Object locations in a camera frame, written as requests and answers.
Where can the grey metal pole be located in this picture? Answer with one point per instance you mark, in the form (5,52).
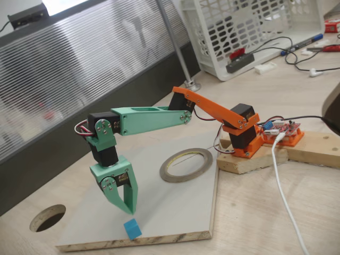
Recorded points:
(180,58)

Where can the dark rounded object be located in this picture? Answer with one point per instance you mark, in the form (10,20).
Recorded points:
(333,109)

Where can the long wooden base plank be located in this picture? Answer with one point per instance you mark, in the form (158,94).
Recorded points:
(316,151)

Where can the black power adapter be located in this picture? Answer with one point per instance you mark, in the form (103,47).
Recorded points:
(240,63)

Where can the marker pen blue cap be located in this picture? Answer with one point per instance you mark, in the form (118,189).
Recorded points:
(302,44)

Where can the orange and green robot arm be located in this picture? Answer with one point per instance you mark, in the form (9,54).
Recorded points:
(148,122)

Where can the green gripper black servo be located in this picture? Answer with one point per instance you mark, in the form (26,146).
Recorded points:
(120,172)

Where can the small white plastic part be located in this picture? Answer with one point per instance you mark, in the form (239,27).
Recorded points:
(307,52)

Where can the white earbud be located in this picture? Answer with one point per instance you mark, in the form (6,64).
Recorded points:
(314,72)

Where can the small blue cube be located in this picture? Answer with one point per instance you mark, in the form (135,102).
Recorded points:
(132,229)

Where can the grey ribbed desk partition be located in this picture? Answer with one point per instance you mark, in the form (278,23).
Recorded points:
(79,66)

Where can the white perforated plastic crate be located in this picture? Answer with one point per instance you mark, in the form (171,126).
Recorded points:
(305,16)

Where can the white laminated chipboard panel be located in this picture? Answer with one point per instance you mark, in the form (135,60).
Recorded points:
(159,207)

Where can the short wooden base block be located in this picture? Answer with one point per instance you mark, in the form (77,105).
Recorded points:
(252,163)

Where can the small red object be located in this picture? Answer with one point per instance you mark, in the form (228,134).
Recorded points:
(237,53)

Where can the white plastic block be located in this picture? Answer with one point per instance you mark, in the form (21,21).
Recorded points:
(265,67)

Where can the red and white box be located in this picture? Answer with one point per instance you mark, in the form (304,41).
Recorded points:
(332,27)

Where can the red controller circuit board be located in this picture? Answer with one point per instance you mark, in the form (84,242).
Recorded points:
(284,127)

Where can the black box device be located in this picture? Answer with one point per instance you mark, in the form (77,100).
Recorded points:
(27,16)

